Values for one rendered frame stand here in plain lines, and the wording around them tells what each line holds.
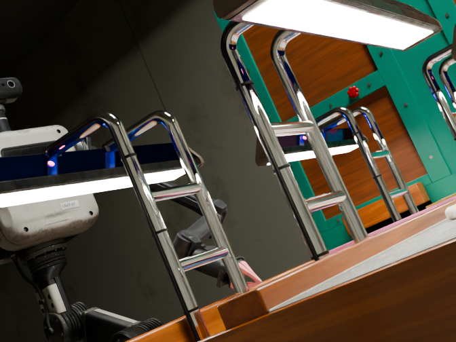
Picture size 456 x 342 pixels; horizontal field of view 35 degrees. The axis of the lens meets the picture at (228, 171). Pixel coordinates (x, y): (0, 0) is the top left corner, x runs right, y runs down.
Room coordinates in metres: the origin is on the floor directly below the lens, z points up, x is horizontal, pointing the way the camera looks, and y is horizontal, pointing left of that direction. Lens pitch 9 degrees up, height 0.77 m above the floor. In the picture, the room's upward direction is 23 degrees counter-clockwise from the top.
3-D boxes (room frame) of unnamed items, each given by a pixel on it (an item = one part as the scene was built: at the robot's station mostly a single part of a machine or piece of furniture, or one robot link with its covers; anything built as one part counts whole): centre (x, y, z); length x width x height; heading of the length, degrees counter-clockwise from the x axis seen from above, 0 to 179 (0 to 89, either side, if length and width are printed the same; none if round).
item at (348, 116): (2.06, -0.33, 0.90); 0.20 x 0.19 x 0.45; 149
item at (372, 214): (2.51, -0.44, 0.83); 0.30 x 0.06 x 0.07; 59
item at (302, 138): (2.11, -0.27, 1.08); 0.62 x 0.08 x 0.07; 149
